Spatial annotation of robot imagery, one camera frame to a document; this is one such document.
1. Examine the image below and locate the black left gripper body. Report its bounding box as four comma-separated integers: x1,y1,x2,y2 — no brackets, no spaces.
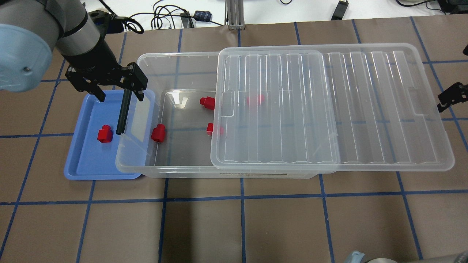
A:
65,62,148,94

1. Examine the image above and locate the red block near middle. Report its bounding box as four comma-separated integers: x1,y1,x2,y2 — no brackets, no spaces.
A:
206,123,224,136

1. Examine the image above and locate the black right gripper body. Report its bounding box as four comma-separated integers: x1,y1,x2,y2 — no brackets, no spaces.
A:
438,82,468,107

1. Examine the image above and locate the red block picked up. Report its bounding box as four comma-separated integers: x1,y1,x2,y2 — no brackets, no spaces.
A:
97,125,113,143

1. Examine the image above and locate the aluminium frame post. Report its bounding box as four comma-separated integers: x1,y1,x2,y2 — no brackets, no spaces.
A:
224,0,245,30

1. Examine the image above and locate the black cable bundle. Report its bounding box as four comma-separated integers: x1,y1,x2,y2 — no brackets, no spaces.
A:
130,0,224,30

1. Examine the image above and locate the red block under lid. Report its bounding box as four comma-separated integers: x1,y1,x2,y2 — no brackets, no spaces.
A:
247,95,265,106

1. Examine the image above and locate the clear plastic storage box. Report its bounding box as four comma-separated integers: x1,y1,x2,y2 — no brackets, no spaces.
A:
116,48,340,179

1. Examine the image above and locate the blue plastic tray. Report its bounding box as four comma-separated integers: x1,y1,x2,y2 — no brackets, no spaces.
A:
64,90,140,181

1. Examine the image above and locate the clear plastic box lid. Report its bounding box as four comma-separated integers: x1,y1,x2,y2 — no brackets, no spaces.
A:
210,43,455,174

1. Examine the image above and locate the red block far middle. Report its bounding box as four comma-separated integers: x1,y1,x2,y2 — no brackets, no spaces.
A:
199,96,215,110

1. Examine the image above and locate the red block near handle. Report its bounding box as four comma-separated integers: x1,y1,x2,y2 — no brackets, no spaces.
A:
150,123,166,142

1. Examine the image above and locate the blue patterned small device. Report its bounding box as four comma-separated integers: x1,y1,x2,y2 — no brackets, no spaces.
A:
193,10,212,22

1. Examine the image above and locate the black box handle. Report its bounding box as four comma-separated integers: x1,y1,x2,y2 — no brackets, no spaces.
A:
115,89,132,135

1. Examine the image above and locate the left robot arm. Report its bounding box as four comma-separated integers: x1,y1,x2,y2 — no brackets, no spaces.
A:
0,0,148,102

